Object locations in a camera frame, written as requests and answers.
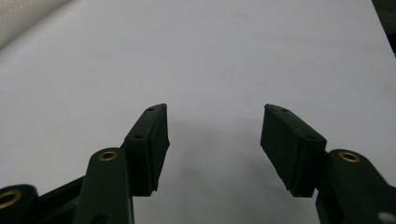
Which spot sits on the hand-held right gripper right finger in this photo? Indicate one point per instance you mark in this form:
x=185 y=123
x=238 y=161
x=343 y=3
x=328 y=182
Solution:
x=289 y=149

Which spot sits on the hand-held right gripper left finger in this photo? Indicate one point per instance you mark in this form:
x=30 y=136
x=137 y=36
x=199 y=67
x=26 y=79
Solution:
x=146 y=149

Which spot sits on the cream zippered cloth cover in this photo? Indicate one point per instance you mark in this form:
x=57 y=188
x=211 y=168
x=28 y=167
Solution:
x=21 y=15

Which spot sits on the white table sheet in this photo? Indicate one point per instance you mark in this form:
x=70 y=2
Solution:
x=199 y=62

